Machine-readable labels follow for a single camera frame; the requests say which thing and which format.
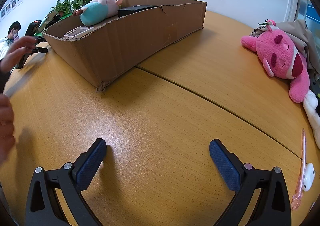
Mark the white clear phone case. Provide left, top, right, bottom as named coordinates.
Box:
left=64, top=26, right=94, bottom=39

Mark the pink and teal pig plush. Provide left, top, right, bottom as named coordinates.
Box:
left=72, top=0, right=123, bottom=26

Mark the black charger box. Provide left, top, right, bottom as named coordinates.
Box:
left=118, top=5, right=157, bottom=18

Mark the person left hand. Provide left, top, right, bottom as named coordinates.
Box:
left=1, top=36, right=36, bottom=74

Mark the pink pen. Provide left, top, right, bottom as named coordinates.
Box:
left=291, top=128, right=306, bottom=211

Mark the seated person in background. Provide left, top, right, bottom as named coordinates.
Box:
left=0, top=21, right=21, bottom=60

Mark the green potted plant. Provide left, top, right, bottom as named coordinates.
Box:
left=49, top=0, right=92, bottom=17

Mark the small white device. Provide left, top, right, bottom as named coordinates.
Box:
left=303, top=163, right=315, bottom=192

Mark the brown cardboard box tray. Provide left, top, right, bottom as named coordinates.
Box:
left=43, top=0, right=207, bottom=92

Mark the white panda plush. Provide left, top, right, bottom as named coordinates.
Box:
left=303, top=89, right=320, bottom=148

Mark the pink bear plush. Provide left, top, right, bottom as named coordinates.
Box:
left=241, top=20, right=310, bottom=103

